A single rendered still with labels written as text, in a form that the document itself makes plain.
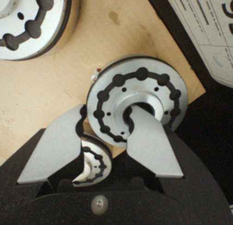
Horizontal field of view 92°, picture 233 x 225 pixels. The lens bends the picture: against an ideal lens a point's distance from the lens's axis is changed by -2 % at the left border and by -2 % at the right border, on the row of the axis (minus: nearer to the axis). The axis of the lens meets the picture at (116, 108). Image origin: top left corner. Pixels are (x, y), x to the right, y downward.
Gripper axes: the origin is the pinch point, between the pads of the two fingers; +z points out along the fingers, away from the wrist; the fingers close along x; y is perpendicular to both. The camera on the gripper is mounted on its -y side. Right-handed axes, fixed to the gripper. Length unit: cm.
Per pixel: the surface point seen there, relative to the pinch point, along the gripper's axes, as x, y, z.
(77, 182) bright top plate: -4.9, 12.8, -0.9
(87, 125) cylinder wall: -2.7, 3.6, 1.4
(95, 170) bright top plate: -1.9, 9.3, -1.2
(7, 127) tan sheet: -13.9, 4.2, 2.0
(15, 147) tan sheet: -14.5, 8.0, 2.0
